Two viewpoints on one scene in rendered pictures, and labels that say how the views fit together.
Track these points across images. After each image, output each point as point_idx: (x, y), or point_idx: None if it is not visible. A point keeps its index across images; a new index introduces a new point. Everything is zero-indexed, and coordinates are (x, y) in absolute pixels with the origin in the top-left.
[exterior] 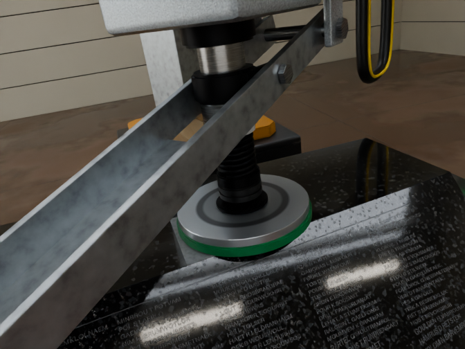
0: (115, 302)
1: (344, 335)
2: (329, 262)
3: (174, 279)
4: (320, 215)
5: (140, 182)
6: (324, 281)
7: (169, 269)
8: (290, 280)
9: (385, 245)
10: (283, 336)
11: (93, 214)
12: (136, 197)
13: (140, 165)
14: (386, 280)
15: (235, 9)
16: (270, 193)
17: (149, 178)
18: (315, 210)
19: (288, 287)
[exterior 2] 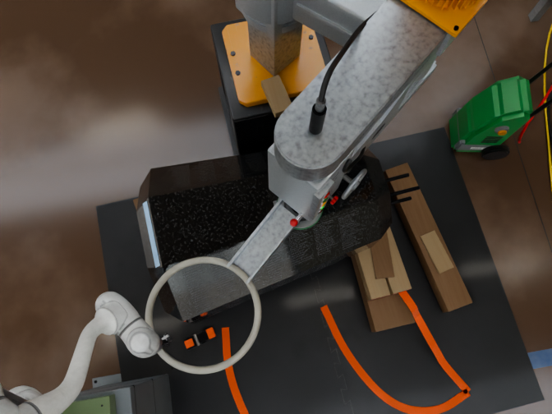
0: None
1: (321, 246)
2: (323, 227)
3: None
4: (324, 213)
5: (273, 223)
6: (319, 232)
7: None
8: (310, 232)
9: (342, 223)
10: (304, 246)
11: (261, 232)
12: (278, 244)
13: (273, 215)
14: (338, 232)
15: (308, 220)
16: None
17: (280, 238)
18: (324, 210)
19: (309, 234)
